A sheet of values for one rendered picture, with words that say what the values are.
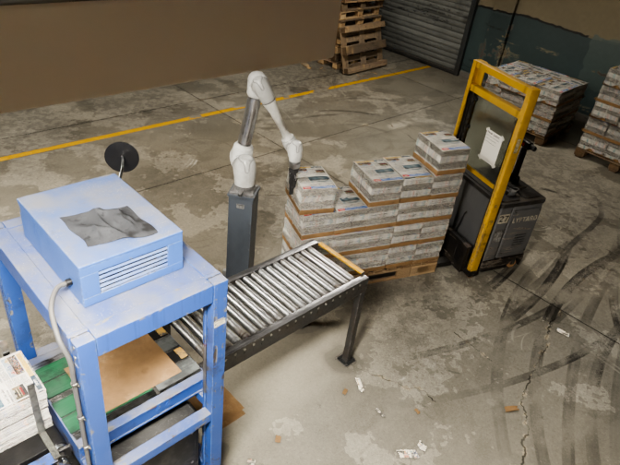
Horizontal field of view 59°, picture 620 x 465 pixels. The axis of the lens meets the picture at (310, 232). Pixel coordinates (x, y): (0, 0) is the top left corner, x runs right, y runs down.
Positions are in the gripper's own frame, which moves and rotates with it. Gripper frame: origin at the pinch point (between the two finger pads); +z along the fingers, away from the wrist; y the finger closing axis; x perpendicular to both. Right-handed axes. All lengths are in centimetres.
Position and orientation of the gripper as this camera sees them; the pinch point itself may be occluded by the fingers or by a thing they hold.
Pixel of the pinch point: (291, 190)
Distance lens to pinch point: 432.7
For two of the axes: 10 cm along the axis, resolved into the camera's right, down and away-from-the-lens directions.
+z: -1.2, 8.3, 5.5
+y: -3.8, -5.5, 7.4
